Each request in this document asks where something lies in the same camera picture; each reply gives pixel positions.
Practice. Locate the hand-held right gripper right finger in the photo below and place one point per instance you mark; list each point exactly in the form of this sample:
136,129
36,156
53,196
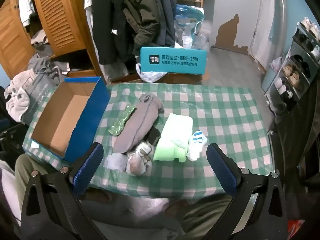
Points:
222,170

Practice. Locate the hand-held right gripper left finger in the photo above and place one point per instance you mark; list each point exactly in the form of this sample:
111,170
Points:
87,170

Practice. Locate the blue cardboard box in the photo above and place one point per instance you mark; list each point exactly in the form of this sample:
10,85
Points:
100,110

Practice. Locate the light green cloth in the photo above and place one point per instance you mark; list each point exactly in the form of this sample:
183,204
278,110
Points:
172,132

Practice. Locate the black glove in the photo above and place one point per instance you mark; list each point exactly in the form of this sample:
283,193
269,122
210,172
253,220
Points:
154,136

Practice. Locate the grey soft garment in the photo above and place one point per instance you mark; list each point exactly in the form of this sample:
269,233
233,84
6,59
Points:
140,125

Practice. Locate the white sheer cloth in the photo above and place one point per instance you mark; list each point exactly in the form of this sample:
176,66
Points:
115,161

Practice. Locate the white blue-striped sock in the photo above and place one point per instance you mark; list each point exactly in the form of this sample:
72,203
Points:
196,145

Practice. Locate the beige bundled sock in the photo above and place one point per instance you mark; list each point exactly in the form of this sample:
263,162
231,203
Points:
137,166

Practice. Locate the green checkered tablecloth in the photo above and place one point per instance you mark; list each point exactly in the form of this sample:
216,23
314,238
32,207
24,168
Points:
220,115

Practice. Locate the green sequin cloth strip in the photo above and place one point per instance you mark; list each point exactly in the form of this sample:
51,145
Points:
122,121

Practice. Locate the person's khaki pants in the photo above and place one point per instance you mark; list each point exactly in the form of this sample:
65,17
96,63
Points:
25,165

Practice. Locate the dark cloth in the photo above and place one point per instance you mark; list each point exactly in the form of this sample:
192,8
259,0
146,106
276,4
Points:
297,155

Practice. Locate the beige fleece towel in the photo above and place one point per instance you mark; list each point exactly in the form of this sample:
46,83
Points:
17,97

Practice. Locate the grey clothes pile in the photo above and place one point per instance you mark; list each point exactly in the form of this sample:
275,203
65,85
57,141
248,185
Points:
42,66

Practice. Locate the small white plastic bag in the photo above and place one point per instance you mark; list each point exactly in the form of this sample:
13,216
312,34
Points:
276,63

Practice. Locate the teal printed box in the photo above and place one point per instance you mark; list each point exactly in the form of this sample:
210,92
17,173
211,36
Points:
172,61

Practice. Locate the shoe rack with shoes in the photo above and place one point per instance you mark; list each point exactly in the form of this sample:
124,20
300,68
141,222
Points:
295,67

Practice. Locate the black hanging coat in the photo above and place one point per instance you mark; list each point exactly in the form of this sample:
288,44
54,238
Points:
108,25

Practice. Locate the blue clear plastic bag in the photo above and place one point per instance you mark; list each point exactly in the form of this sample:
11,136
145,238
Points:
187,25

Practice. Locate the wooden louvred wardrobe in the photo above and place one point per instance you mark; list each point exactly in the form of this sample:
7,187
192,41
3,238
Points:
57,17

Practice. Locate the white door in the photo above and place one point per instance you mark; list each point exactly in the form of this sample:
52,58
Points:
267,17

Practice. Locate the olive hanging jacket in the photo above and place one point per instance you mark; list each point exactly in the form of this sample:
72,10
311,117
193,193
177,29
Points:
140,12

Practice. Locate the dark navy hanging coat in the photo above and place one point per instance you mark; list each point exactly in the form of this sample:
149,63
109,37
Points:
166,10

